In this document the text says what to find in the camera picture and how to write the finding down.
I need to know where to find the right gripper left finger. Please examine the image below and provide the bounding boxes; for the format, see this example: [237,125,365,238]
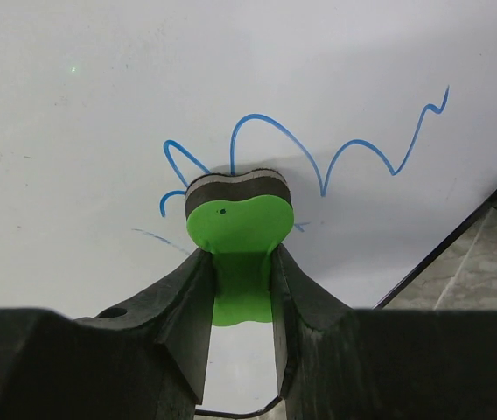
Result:
[0,250,213,419]

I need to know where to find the small black-framed whiteboard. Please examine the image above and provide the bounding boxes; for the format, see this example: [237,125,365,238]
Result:
[0,1,497,419]

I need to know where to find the green whiteboard eraser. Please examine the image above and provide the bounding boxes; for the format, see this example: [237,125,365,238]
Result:
[185,168,294,327]

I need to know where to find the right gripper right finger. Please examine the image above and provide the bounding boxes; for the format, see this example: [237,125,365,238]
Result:
[270,247,497,419]

